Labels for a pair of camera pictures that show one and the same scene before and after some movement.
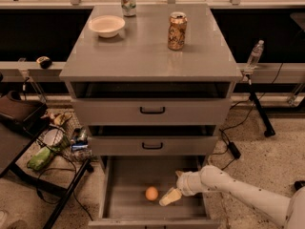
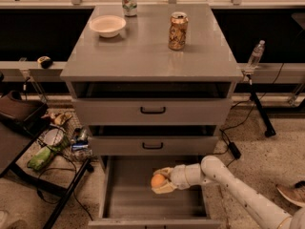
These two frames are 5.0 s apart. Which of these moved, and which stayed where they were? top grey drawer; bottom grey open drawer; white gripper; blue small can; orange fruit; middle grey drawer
Moved: orange fruit; white gripper
Stayed: blue small can; middle grey drawer; bottom grey open drawer; top grey drawer
